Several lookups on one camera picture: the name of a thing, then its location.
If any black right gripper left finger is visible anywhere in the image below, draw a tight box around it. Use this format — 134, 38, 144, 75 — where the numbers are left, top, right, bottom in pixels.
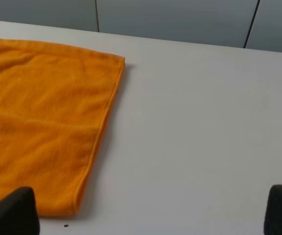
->
0, 187, 40, 235

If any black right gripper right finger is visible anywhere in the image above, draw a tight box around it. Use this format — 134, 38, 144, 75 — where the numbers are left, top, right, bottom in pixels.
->
263, 185, 282, 235

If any orange terry towel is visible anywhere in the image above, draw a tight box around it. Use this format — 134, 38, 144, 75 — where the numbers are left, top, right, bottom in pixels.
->
0, 39, 125, 217

